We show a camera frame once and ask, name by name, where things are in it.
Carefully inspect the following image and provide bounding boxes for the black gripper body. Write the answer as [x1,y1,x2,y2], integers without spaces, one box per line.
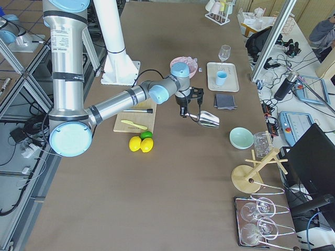
[175,87,204,118]

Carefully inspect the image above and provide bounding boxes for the metal ice scoop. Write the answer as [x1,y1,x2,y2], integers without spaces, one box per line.
[186,110,220,128]

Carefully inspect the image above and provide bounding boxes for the pink bowl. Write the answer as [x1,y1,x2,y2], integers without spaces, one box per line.
[170,56,198,78]

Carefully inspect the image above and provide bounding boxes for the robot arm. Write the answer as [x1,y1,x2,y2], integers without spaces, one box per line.
[42,1,194,157]

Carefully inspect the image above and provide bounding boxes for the light blue cup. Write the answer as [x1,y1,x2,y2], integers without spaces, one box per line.
[215,71,227,86]

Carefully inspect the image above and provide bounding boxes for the clear ice cubes pile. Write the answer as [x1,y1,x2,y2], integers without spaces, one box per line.
[178,56,198,73]

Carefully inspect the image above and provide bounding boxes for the wooden cup stand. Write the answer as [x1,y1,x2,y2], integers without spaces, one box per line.
[231,148,288,195]

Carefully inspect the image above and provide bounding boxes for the grey folded cloth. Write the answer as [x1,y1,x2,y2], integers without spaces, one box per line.
[214,93,237,110]

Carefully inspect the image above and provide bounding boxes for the cream serving tray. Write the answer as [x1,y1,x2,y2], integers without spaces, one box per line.
[207,62,239,92]

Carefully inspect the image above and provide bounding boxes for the clear wine glass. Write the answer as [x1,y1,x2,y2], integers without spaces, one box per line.
[218,45,231,63]

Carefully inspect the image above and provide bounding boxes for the steel muddler black tip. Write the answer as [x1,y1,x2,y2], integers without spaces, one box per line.
[123,108,153,114]

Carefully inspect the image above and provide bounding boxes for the wooden cutting board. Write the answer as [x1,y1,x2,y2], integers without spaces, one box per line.
[113,99,157,133]

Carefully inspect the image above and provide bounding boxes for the green bowl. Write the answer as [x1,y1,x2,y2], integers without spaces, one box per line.
[229,127,254,150]

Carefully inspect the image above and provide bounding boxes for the yellow plastic knife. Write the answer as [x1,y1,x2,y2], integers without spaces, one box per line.
[120,120,148,130]

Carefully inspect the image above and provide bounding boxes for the green lime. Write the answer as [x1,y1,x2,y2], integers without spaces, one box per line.
[140,131,153,140]

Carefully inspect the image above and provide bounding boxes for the yellow lemon lower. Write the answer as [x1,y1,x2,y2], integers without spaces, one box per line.
[140,138,154,153]

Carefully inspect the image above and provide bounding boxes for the yellow lemon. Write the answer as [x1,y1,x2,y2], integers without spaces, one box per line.
[140,138,154,153]
[128,136,142,152]

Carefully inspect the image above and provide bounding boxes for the black bag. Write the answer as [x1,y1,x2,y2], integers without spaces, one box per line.
[245,26,273,63]

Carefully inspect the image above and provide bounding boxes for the yellow lemon upper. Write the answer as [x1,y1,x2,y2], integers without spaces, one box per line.
[128,136,142,152]

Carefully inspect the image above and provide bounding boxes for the glass mug on stand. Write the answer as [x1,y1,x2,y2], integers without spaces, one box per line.
[253,131,272,158]

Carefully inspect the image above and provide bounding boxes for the black water bottle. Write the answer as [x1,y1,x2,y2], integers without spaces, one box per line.
[274,71,299,101]

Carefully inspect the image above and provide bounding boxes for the blue teach pendant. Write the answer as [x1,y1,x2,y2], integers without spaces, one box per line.
[294,75,331,105]

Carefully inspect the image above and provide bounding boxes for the black monitor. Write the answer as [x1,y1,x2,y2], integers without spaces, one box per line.
[284,123,334,222]

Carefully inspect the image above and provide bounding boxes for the upside-down wine glass far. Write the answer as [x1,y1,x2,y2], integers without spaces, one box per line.
[240,197,290,222]

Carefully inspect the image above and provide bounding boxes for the upside-down wine glass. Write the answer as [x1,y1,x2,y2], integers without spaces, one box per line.
[239,216,296,248]
[240,197,290,222]

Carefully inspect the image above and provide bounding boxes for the upside-down wine glass near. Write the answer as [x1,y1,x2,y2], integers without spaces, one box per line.
[239,216,296,248]

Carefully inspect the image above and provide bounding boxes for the white wire cup rack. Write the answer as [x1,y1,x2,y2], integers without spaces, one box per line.
[205,0,235,26]

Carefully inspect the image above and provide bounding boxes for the black tray frame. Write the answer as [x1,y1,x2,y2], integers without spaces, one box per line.
[234,197,296,250]

